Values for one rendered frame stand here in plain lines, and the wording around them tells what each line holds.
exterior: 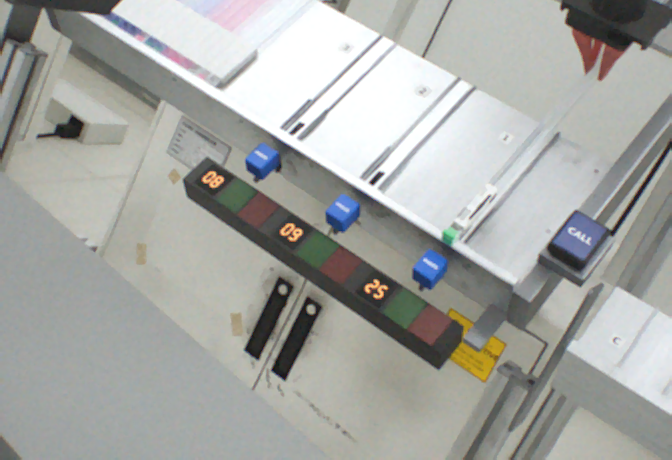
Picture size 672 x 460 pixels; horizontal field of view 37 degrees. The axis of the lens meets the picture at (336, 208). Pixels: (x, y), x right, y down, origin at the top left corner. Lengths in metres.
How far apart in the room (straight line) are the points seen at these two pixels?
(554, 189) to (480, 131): 0.11
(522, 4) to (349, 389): 1.82
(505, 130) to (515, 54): 1.94
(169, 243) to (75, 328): 0.76
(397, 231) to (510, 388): 0.19
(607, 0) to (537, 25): 1.96
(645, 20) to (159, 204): 0.81
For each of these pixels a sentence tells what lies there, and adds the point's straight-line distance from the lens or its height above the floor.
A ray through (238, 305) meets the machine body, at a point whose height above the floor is 0.38.
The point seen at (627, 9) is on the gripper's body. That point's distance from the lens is 1.07.
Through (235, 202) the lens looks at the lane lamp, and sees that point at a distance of 1.06.
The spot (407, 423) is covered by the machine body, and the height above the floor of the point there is 0.38.
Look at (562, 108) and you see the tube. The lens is 1.10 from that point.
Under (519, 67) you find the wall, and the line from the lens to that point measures 3.03.
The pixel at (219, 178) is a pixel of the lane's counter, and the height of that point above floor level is 0.66.
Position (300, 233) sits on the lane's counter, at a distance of 1.03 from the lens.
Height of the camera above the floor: 0.99
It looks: 17 degrees down
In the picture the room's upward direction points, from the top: 26 degrees clockwise
